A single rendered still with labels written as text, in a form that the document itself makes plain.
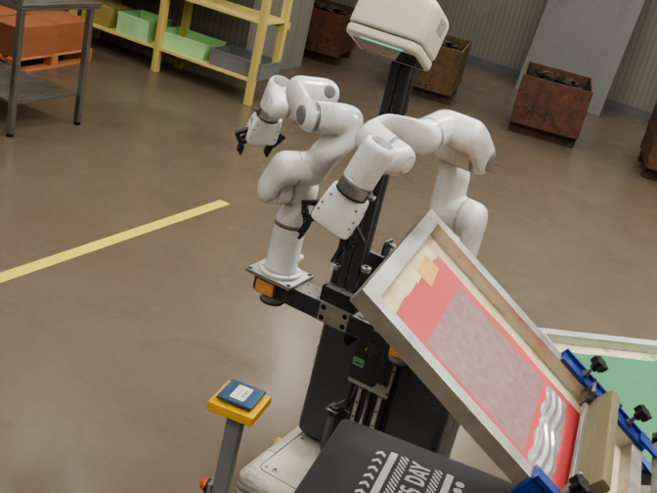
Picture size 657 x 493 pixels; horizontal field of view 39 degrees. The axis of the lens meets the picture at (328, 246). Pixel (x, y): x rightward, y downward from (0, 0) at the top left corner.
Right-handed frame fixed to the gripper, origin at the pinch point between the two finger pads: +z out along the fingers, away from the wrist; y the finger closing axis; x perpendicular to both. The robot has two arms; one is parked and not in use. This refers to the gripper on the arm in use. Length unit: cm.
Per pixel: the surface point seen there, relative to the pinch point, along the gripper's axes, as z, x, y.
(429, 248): -6.9, -18.9, -20.7
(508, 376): 1, -4, -52
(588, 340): 28, -118, -81
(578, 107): 91, -811, -52
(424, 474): 41, -11, -52
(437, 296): -4.8, -3.3, -28.5
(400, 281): -7.1, 6.1, -19.9
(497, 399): 1, 9, -51
